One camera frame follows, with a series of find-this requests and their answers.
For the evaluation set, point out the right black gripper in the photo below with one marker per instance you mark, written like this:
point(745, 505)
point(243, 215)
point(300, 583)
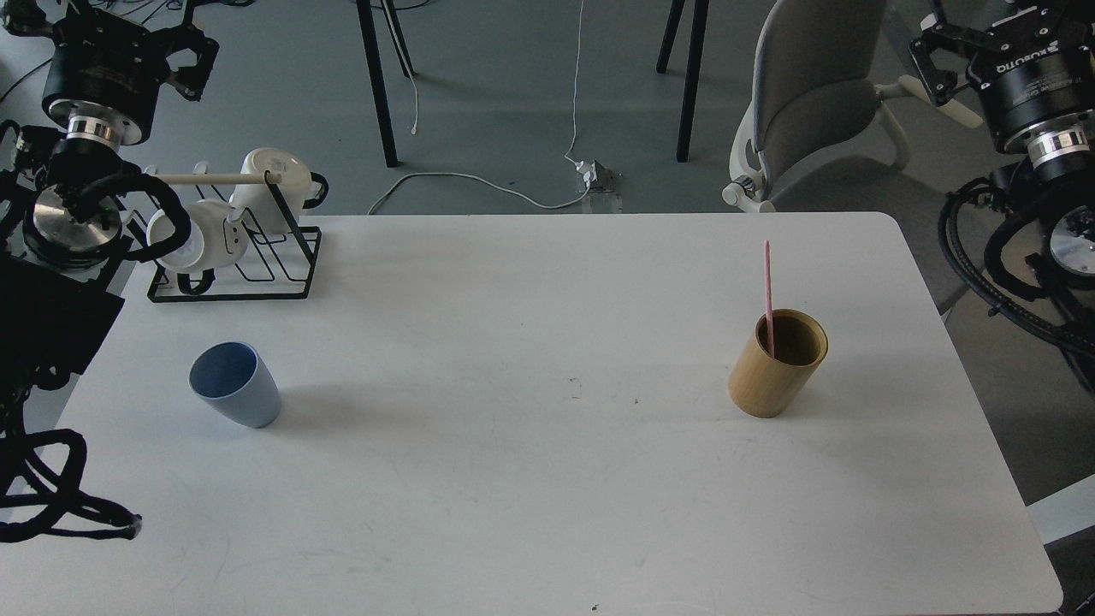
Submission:
point(1031, 81)

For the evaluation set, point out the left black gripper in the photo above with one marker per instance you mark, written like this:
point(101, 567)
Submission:
point(98, 68)

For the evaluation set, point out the blue plastic cup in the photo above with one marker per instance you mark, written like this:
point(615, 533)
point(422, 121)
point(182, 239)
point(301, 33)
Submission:
point(235, 381)

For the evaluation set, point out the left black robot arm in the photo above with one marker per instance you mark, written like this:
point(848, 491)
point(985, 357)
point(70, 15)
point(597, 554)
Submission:
point(78, 208)

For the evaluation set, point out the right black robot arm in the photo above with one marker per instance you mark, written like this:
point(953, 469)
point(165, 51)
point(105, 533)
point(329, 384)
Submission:
point(1021, 238)

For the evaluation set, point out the grey office chair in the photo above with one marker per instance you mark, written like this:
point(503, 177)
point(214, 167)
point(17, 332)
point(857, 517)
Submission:
point(811, 90)

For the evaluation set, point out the white mug upper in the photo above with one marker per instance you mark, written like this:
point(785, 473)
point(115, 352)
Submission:
point(270, 209)

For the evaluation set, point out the black table leg right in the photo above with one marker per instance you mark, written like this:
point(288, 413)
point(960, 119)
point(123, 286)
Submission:
point(692, 72)

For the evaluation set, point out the black table leg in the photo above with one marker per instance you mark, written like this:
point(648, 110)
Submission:
point(692, 72)
point(377, 82)

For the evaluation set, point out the black table leg left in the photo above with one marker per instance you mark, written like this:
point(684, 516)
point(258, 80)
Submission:
point(377, 82)

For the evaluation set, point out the bamboo cylindrical holder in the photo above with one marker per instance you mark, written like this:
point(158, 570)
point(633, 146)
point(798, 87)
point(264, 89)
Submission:
point(780, 356)

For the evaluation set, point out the black wire mug rack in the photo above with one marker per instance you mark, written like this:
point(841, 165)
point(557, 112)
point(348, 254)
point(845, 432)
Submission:
point(274, 267)

